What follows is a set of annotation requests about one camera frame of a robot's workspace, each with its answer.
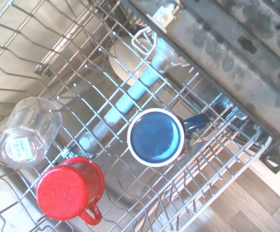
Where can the red speckled enamel mug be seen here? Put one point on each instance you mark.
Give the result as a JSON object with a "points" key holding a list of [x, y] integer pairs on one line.
{"points": [[62, 191]]}

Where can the blue mug with white rim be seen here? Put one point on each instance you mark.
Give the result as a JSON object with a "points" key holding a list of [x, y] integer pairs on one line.
{"points": [[156, 137]]}

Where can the built-in dishwasher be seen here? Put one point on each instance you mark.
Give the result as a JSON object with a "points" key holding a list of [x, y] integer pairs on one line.
{"points": [[214, 48]]}

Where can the clear drinking glass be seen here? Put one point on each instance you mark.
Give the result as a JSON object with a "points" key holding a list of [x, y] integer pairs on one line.
{"points": [[26, 135]]}

